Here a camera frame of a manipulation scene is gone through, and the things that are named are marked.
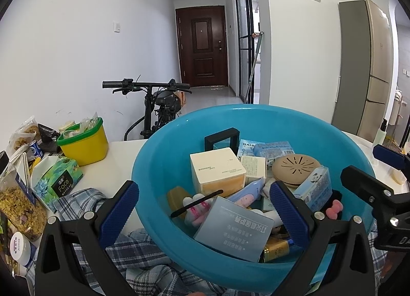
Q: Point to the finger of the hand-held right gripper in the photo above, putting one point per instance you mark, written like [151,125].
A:
[362,184]
[389,155]

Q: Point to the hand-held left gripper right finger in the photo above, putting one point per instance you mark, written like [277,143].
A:
[288,216]

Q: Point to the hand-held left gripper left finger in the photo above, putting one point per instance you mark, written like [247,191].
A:
[120,212]

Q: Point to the small light blue box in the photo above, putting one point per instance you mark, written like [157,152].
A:
[315,188]

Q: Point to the grey rectangular box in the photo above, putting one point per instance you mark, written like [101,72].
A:
[233,232]

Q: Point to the brown soap bar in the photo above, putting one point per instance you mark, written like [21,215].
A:
[176,198]

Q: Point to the blue plastic basin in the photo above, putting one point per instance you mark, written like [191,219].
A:
[160,168]

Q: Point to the pale green pump bottle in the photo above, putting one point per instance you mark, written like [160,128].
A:
[380,135]

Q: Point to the gold tube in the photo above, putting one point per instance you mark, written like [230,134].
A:
[277,248]

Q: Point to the pink tube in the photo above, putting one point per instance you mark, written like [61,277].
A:
[248,193]

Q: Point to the round tan vented disc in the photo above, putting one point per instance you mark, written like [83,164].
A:
[296,169]

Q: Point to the small cream box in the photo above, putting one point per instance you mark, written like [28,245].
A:
[253,168]

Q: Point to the blue wrapped packet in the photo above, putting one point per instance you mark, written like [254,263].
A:
[275,150]

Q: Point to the blue plaid shirt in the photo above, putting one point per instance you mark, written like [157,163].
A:
[150,273]

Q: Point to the green tissue pack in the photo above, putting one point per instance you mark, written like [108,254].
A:
[56,180]

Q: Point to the yellow tub with green rim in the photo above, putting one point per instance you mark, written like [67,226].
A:
[85,148]

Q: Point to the black slim stick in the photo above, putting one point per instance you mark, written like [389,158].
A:
[195,203]

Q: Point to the white and pink plush item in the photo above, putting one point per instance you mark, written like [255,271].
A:
[197,212]

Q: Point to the light blue sachet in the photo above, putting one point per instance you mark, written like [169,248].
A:
[246,147]

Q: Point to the white and yellow box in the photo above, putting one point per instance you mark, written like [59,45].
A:
[217,169]

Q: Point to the beige refrigerator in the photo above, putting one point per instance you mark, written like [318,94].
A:
[365,68]

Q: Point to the cereal bag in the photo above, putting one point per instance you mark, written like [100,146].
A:
[22,209]

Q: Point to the blue snack can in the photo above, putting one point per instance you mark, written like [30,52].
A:
[37,151]

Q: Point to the black plastic bag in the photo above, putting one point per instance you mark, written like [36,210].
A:
[48,135]

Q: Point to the white jar with blue label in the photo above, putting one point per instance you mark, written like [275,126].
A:
[20,249]

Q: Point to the black square box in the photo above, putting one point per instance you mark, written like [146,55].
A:
[221,133]

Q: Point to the black bicycle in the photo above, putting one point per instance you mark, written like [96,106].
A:
[153,100]

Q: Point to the clear snack bag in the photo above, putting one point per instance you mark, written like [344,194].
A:
[24,135]

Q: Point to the mop pole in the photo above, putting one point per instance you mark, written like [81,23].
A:
[254,65]

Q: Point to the dark brown door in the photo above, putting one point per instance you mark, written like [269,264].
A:
[203,46]

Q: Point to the black framed glass door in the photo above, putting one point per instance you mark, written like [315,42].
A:
[243,33]

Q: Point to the white light switch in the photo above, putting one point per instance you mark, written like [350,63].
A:
[117,26]

